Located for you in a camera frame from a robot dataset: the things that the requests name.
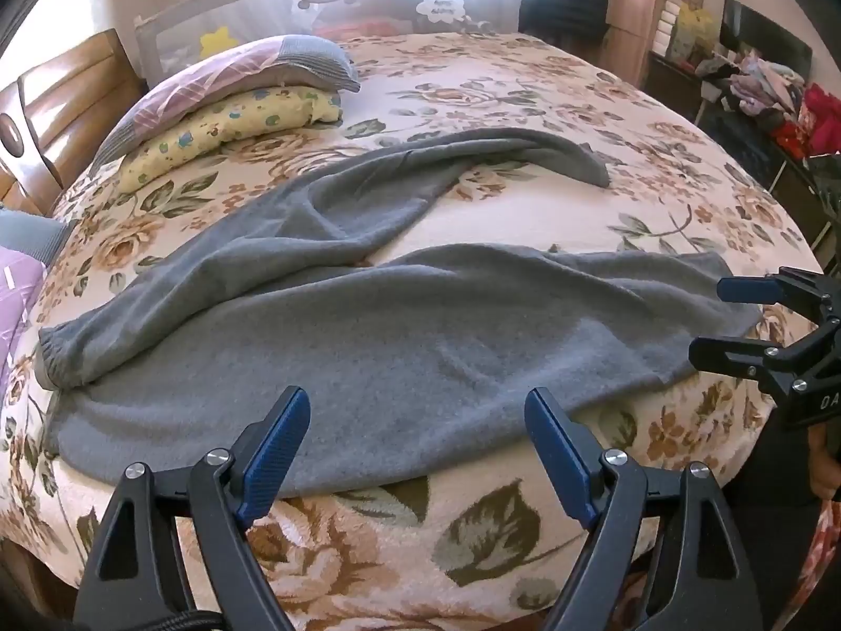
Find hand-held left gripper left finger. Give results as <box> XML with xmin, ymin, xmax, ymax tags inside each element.
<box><xmin>74</xmin><ymin>385</ymin><xmax>311</xmax><ymax>631</ymax></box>

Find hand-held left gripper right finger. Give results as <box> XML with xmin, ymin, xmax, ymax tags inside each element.
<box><xmin>524</xmin><ymin>386</ymin><xmax>766</xmax><ymax>631</ymax></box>

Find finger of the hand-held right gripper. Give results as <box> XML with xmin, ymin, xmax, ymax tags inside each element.
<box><xmin>689</xmin><ymin>335</ymin><xmax>806</xmax><ymax>396</ymax></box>
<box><xmin>716</xmin><ymin>266</ymin><xmax>841</xmax><ymax>326</ymax></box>

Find grey fleece pants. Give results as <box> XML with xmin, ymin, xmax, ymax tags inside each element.
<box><xmin>38</xmin><ymin>128</ymin><xmax>766</xmax><ymax>501</ymax></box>

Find person's right hand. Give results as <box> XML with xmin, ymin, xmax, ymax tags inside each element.
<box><xmin>809</xmin><ymin>430</ymin><xmax>841</xmax><ymax>502</ymax></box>

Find person's dark clothing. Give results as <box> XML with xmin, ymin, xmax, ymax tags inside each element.
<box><xmin>723</xmin><ymin>401</ymin><xmax>830</xmax><ymax>631</ymax></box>

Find pile of colourful clothes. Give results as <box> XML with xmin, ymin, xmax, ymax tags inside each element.
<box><xmin>696</xmin><ymin>56</ymin><xmax>841</xmax><ymax>160</ymax></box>

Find floral bed blanket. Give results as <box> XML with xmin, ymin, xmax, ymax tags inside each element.
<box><xmin>0</xmin><ymin>29</ymin><xmax>841</xmax><ymax>631</ymax></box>

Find black screen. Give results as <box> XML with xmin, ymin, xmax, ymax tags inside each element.
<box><xmin>719</xmin><ymin>0</ymin><xmax>814</xmax><ymax>75</ymax></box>

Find yellow bag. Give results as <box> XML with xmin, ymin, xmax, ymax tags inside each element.
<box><xmin>670</xmin><ymin>3</ymin><xmax>719</xmax><ymax>62</ymax></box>

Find purple quilt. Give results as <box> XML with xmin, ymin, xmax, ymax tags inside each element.
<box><xmin>0</xmin><ymin>243</ymin><xmax>52</xmax><ymax>403</ymax></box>

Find wooden wardrobe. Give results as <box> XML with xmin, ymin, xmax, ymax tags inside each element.
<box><xmin>601</xmin><ymin>0</ymin><xmax>711</xmax><ymax>86</ymax></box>

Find yellow floral pillow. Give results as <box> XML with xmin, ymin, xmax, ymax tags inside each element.
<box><xmin>118</xmin><ymin>85</ymin><xmax>344</xmax><ymax>193</ymax></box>

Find dark hanging garment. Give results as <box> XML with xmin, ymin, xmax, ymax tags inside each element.
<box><xmin>518</xmin><ymin>0</ymin><xmax>609</xmax><ymax>57</ymax></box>

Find pink grey striped pillow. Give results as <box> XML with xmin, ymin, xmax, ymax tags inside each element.
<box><xmin>88</xmin><ymin>34</ymin><xmax>362</xmax><ymax>175</ymax></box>

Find wooden headboard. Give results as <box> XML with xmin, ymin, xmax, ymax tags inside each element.
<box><xmin>0</xmin><ymin>29</ymin><xmax>149</xmax><ymax>215</ymax></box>

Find grey bed guard rail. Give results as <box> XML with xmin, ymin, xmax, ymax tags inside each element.
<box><xmin>135</xmin><ymin>0</ymin><xmax>527</xmax><ymax>89</ymax></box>

